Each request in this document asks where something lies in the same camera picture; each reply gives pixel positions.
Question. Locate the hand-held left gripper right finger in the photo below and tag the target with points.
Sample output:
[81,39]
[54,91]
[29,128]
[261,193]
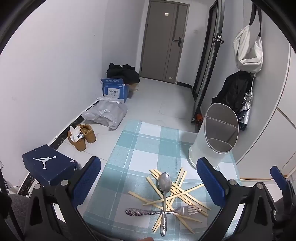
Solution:
[212,183]

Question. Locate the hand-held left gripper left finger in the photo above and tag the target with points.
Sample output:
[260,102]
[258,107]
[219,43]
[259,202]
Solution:
[87,180]

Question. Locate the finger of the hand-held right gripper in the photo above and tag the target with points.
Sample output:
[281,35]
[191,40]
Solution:
[277,175]

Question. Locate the pile of wooden chopsticks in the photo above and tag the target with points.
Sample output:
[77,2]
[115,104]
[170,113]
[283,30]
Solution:
[194,188]

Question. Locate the white utensil holder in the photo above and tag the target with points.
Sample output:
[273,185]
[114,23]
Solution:
[203,143]

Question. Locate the silver metal spoon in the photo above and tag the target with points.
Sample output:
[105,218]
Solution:
[165,183]

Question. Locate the silver metal fork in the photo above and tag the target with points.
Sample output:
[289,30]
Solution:
[138,211]

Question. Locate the white shoulder bag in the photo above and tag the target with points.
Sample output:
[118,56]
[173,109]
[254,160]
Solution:
[248,53]

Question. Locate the brown shoe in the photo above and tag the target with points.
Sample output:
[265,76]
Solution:
[79,144]
[90,135]

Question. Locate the dark blue shoe box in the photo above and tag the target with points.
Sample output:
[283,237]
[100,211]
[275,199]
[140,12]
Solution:
[46,166]

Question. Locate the white wardrobe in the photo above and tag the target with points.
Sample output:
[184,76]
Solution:
[272,129]

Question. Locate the white sock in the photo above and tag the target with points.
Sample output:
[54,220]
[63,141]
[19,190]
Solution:
[75,133]

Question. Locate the teal checked tablecloth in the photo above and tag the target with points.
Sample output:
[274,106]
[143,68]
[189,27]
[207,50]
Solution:
[138,150]

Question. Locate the small orange object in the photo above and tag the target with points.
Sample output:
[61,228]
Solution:
[198,119]

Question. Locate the grey plastic mailing bag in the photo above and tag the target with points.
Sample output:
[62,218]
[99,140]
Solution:
[106,114]

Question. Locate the silver folding umbrella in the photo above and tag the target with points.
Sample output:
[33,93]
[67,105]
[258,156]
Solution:
[245,113]

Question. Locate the white crumpled plastic bag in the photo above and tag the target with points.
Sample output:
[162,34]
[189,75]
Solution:
[111,100]

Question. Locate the blue cardboard box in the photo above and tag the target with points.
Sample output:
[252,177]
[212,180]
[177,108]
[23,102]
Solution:
[113,91]

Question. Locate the black jacket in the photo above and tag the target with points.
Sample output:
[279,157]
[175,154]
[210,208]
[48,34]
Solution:
[233,90]

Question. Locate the black framed glass door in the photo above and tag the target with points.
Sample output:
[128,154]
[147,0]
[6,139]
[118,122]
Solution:
[208,69]

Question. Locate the pile of black clothes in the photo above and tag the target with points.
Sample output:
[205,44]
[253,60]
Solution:
[124,73]

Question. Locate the grey door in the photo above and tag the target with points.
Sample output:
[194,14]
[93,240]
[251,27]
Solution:
[161,46]

